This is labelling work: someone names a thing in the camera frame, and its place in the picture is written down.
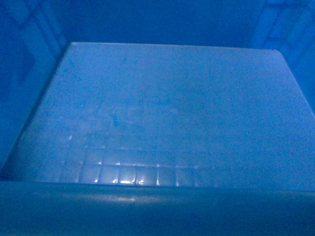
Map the large blue plastic crate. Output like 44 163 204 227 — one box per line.
0 0 315 236

